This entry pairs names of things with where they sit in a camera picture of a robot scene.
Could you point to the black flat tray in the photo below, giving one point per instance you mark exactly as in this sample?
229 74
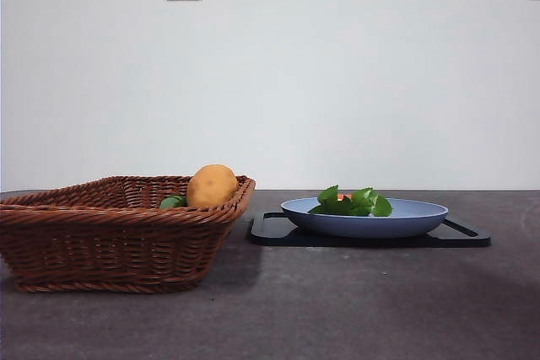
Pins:
270 234

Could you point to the carrot with green leaves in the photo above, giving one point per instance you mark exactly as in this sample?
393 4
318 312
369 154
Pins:
363 205

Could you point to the green vegetable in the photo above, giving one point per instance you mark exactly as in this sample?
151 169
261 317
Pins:
173 202

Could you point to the yellow-brown potato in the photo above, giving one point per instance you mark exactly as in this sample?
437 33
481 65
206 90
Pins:
211 186

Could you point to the brown wicker basket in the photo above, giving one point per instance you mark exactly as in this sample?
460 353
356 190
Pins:
105 246

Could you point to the blue round plate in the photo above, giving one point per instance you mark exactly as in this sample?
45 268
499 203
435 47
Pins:
363 225

